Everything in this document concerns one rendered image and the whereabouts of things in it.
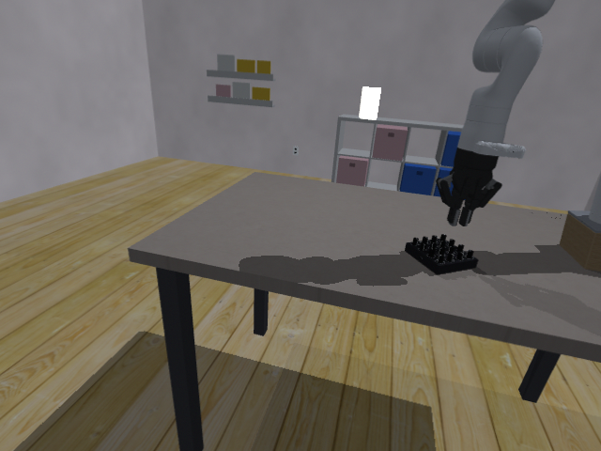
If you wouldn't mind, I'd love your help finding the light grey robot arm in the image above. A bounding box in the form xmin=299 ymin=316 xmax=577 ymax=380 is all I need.
xmin=457 ymin=0 xmax=555 ymax=158

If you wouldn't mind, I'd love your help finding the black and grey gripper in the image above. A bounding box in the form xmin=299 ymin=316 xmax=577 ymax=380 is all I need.
xmin=436 ymin=148 xmax=502 ymax=226

